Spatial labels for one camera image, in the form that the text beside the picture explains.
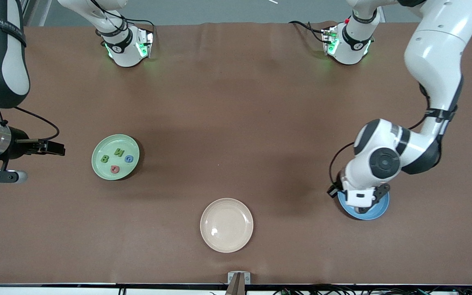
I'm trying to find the black arm base cable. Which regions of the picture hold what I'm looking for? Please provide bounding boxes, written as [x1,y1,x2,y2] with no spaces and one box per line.
[288,20,327,41]
[95,0,157,27]

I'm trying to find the green plate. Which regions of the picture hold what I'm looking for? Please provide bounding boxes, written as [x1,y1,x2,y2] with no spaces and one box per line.
[91,134,140,181]

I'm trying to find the blue plate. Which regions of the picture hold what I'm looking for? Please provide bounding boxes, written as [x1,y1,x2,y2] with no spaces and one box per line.
[337,191,390,220]

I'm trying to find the black right arm base cable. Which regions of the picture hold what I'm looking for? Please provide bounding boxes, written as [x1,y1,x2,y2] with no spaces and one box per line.
[95,0,157,27]

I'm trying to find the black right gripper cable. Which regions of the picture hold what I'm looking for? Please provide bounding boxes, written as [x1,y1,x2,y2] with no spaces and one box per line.
[0,106,60,143]

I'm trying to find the beige plate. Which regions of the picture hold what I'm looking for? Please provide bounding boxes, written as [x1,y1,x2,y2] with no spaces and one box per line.
[200,198,254,253]

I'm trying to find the white table edge rail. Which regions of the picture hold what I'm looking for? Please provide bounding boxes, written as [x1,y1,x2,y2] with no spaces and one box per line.
[0,283,472,295]

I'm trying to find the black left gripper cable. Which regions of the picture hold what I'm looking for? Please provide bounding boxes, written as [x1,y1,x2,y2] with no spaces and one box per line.
[329,141,356,187]

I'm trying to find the black left arm base cable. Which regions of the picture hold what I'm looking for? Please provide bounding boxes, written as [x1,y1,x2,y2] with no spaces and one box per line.
[288,20,327,41]

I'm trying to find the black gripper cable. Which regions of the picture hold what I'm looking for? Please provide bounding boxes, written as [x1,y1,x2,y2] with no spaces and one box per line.
[329,141,356,187]
[0,106,60,143]

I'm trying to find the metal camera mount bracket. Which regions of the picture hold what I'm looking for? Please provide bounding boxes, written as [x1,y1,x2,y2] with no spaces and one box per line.
[226,271,251,295]

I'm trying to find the brown table mat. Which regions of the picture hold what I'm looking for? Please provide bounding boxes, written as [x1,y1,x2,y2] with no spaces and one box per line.
[0,21,472,286]

